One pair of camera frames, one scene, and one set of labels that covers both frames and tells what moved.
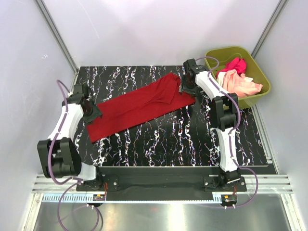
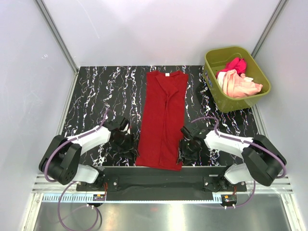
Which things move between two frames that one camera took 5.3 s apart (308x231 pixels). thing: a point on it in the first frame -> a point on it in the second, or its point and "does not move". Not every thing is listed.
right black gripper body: (188, 87) -> (189, 150)
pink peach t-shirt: (242, 86) does not move
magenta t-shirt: (237, 64) does not move
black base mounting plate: (161, 179) does not move
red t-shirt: (160, 96) -> (162, 121)
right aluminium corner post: (279, 9) does not move
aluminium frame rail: (256, 184) does not move
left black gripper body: (92, 113) -> (125, 143)
